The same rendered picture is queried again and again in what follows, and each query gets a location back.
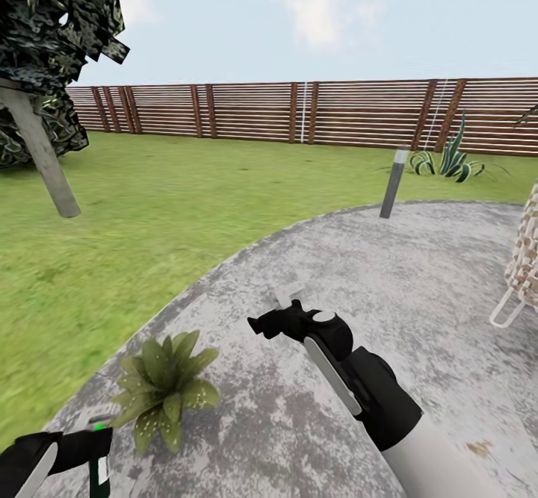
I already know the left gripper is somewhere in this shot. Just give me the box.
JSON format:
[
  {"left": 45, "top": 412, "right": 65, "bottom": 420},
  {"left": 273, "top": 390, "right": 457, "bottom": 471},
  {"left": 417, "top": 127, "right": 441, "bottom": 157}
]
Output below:
[{"left": 70, "top": 427, "right": 114, "bottom": 468}]

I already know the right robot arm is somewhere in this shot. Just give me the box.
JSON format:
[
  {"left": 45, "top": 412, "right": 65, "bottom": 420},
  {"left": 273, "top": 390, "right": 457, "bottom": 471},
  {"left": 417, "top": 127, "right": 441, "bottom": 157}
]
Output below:
[{"left": 247, "top": 281, "right": 507, "bottom": 498}]

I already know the insectifuge atomizer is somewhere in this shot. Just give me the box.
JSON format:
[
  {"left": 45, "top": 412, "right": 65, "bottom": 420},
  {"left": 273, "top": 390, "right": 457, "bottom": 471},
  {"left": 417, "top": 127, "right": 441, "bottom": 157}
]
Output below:
[{"left": 89, "top": 456, "right": 110, "bottom": 498}]

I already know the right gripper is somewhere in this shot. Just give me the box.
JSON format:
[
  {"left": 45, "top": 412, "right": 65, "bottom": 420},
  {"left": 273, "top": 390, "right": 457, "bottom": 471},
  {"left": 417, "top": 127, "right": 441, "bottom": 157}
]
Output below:
[{"left": 247, "top": 299, "right": 303, "bottom": 340}]

